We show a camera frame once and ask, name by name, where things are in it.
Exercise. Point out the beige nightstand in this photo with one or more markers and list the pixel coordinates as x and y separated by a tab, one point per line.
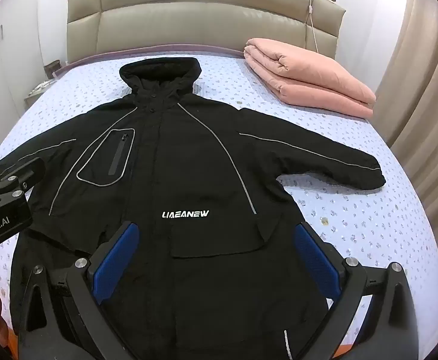
38	95

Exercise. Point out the bed with floral sheet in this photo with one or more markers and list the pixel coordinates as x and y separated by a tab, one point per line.
327	213

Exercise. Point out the beige padded headboard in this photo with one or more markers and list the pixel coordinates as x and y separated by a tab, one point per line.
189	18

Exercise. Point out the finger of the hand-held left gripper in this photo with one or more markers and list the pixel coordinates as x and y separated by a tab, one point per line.
20	174

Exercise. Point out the folded pink quilt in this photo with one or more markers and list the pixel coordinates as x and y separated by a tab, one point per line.
309	71

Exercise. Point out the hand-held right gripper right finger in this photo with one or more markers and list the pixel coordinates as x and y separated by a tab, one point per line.
316	258

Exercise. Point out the dark box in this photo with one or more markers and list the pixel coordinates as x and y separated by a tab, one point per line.
52	70

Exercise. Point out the beige curtain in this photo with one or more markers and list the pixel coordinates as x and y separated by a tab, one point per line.
425	82

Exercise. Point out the white wardrobe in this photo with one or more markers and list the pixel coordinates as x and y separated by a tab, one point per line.
8	52

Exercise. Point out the black hooded jacket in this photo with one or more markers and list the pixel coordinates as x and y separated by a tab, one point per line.
189	165

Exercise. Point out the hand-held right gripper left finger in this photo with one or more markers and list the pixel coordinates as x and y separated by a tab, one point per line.
115	264

